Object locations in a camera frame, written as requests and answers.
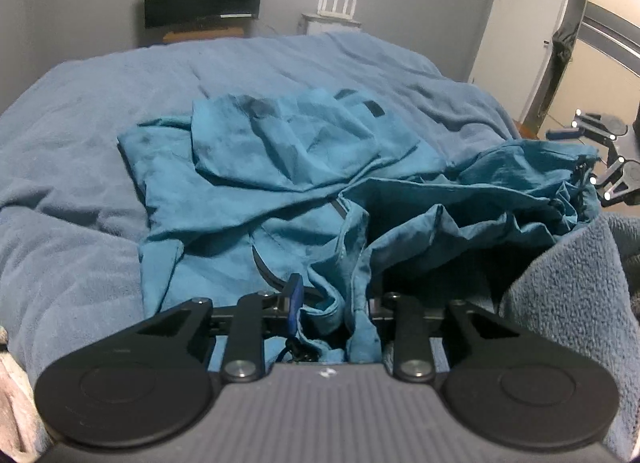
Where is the dark hanging cloth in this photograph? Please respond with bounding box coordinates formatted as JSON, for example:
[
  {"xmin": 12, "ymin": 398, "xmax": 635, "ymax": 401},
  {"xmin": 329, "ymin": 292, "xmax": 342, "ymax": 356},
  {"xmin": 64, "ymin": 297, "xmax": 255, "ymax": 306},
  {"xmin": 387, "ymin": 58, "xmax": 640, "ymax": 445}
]
[{"xmin": 549, "ymin": 27, "xmax": 582, "ymax": 120}]

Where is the wooden monitor stand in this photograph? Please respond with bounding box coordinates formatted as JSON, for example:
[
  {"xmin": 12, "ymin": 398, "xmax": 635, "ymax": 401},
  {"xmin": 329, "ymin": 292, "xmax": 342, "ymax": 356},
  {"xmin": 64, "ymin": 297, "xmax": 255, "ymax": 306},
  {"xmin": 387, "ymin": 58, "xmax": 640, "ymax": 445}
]
[{"xmin": 162, "ymin": 25, "xmax": 246, "ymax": 44}]

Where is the blue fleece blanket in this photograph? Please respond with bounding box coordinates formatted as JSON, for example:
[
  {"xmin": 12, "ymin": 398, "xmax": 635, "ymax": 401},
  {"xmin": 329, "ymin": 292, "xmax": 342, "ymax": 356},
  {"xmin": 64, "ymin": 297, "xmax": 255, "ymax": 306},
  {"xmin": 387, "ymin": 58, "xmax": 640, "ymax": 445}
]
[{"xmin": 0, "ymin": 30, "xmax": 640, "ymax": 463}]

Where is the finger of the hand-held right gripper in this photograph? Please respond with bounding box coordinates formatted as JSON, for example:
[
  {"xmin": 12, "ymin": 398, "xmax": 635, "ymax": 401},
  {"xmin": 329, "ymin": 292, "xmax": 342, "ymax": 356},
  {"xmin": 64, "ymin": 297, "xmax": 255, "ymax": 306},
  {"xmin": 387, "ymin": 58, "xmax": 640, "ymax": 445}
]
[
  {"xmin": 546, "ymin": 110, "xmax": 619, "ymax": 142},
  {"xmin": 575, "ymin": 155, "xmax": 633, "ymax": 205}
]

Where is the pale fluffy cloth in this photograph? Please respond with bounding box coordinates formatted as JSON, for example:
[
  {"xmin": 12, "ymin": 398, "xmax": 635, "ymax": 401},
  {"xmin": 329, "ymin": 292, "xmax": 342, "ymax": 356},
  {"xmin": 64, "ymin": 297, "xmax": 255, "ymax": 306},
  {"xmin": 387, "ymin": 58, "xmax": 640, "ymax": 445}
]
[{"xmin": 0, "ymin": 325, "xmax": 52, "ymax": 460}]

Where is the teal hooded zip jacket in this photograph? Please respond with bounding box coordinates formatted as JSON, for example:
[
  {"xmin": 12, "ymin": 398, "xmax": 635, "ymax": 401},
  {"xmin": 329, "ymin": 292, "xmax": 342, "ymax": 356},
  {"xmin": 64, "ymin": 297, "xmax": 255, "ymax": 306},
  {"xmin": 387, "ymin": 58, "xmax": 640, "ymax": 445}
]
[{"xmin": 117, "ymin": 87, "xmax": 602, "ymax": 365}]

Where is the white router with antennas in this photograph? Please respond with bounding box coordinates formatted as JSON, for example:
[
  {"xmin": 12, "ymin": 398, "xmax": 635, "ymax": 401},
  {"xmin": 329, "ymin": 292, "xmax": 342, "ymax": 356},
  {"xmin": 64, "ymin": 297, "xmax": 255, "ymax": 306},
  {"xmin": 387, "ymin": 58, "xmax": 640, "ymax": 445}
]
[{"xmin": 317, "ymin": 0, "xmax": 357, "ymax": 19}]

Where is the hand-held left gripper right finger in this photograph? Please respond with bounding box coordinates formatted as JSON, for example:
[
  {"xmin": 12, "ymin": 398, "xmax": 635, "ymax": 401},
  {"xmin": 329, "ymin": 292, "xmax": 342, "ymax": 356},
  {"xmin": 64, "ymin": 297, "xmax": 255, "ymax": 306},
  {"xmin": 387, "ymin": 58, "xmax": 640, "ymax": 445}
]
[{"xmin": 369, "ymin": 293, "xmax": 556, "ymax": 385}]

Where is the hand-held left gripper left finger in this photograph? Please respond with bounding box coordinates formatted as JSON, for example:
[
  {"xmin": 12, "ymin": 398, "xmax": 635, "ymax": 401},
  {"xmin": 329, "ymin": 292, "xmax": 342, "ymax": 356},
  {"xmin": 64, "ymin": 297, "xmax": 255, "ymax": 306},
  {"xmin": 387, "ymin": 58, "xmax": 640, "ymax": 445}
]
[{"xmin": 107, "ymin": 273, "xmax": 306, "ymax": 385}]

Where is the white door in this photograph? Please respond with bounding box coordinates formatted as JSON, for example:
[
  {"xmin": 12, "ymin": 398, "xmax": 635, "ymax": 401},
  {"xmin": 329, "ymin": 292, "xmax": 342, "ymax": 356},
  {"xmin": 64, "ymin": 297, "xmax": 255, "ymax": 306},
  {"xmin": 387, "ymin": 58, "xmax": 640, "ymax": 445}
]
[{"xmin": 469, "ymin": 0, "xmax": 577, "ymax": 124}]

